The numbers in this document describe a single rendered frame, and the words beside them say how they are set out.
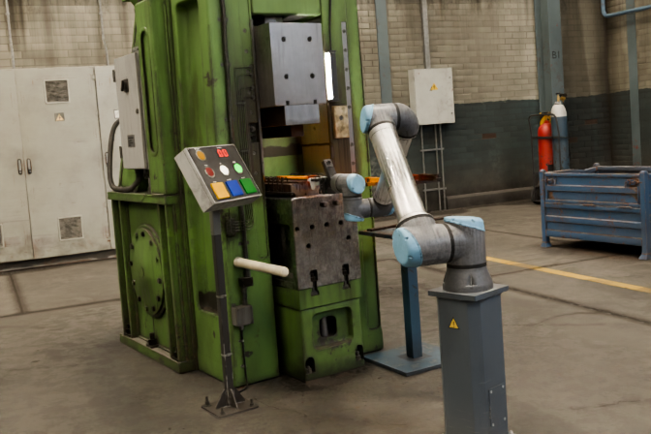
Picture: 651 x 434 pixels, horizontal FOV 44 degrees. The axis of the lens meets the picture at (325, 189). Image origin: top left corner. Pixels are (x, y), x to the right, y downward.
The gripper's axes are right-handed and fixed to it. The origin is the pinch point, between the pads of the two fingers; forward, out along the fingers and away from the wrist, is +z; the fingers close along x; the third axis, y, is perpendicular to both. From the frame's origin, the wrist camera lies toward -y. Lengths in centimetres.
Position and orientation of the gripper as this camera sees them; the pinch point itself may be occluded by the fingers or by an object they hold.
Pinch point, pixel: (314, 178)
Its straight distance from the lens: 396.5
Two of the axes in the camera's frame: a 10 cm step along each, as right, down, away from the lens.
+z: -5.5, -0.2, 8.3
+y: 0.7, 9.9, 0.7
